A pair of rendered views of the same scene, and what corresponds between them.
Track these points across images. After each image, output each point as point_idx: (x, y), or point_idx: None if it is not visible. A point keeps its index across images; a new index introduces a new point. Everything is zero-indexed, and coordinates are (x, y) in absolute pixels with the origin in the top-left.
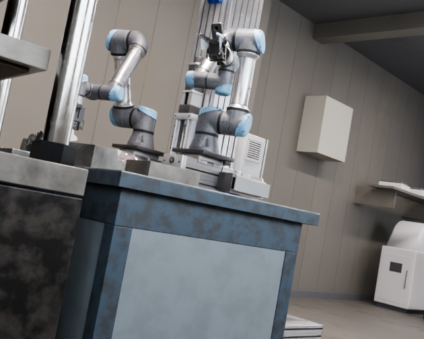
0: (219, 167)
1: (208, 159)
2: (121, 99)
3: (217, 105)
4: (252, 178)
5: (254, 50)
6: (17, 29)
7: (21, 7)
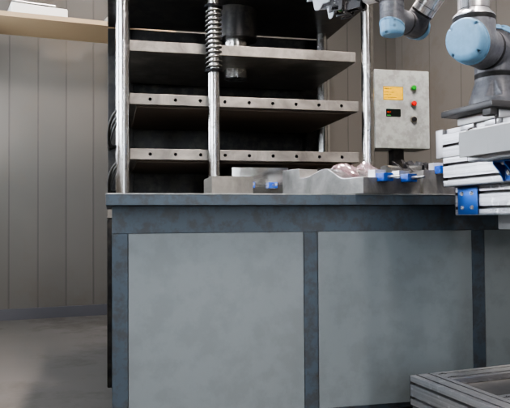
0: (494, 122)
1: (472, 118)
2: None
3: None
4: None
5: None
6: (208, 125)
7: (208, 111)
